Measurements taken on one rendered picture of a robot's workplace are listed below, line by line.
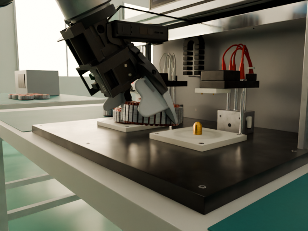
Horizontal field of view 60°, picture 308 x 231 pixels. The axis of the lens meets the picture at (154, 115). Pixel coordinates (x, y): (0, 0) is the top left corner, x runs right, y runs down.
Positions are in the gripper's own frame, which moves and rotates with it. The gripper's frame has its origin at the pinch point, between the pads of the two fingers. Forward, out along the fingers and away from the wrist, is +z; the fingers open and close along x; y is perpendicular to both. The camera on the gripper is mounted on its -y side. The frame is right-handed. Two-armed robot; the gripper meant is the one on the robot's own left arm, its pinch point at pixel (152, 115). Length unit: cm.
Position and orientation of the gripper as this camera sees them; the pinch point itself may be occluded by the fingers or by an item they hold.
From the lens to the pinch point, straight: 49.1
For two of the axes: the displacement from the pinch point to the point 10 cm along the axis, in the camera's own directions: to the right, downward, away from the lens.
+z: 3.8, 8.2, 4.3
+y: -6.6, 5.7, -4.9
